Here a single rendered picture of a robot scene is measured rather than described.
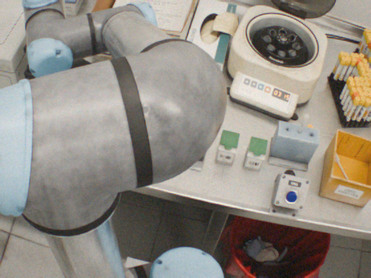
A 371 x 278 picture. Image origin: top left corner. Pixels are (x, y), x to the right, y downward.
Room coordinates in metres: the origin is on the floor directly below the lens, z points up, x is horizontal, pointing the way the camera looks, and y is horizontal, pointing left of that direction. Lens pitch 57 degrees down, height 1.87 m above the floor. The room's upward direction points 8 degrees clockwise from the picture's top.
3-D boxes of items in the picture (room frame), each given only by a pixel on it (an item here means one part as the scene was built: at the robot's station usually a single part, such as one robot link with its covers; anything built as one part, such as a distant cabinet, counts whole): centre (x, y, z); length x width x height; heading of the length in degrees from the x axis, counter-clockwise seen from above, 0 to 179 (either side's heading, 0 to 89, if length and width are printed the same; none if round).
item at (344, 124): (0.84, -0.43, 0.89); 0.17 x 0.09 x 0.02; 11
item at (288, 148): (0.64, -0.25, 0.92); 0.10 x 0.07 x 0.10; 86
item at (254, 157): (0.61, -0.16, 0.91); 0.05 x 0.04 x 0.07; 174
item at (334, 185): (0.59, -0.40, 0.92); 0.13 x 0.13 x 0.10; 81
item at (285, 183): (0.54, -0.25, 0.92); 0.13 x 0.07 x 0.08; 174
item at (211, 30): (0.95, -0.04, 0.92); 0.24 x 0.12 x 0.10; 174
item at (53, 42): (0.53, 0.23, 1.29); 0.11 x 0.11 x 0.08; 25
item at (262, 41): (0.91, -0.21, 0.97); 0.15 x 0.15 x 0.07
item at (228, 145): (0.61, -0.09, 0.91); 0.05 x 0.04 x 0.07; 174
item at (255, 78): (0.89, -0.21, 0.94); 0.30 x 0.24 x 0.12; 165
